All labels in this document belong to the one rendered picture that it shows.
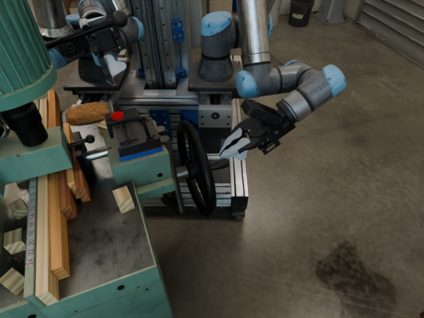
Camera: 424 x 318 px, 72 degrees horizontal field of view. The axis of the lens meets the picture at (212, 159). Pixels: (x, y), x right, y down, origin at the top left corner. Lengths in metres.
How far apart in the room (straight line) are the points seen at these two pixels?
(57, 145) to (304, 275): 1.30
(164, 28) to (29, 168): 0.78
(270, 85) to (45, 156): 0.56
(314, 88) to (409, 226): 1.39
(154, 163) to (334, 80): 0.48
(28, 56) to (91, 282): 0.40
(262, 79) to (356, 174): 1.45
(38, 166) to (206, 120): 0.67
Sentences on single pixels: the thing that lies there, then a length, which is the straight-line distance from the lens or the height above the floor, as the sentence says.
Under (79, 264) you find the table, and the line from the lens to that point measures 0.65.
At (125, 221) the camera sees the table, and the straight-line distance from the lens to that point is 0.67.
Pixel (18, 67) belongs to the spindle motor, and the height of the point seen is 1.22.
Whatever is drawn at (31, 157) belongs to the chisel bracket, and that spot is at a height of 1.02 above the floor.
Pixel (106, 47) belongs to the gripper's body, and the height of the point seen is 1.11.
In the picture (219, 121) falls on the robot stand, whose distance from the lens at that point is 1.18.
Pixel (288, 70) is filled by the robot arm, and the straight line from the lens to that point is 0.84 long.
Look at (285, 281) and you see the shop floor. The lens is 1.59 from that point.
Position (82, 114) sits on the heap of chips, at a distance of 0.95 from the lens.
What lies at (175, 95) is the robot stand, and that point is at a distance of 1.32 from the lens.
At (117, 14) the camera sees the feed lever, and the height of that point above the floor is 1.21.
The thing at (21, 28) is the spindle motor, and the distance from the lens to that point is 0.56.
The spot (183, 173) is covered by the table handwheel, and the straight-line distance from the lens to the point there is 0.84.
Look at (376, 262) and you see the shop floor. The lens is 1.80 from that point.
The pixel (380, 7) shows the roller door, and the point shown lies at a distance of 4.20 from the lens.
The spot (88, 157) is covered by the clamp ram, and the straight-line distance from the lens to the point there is 0.74.
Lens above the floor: 1.44
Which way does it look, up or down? 45 degrees down
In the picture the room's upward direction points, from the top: straight up
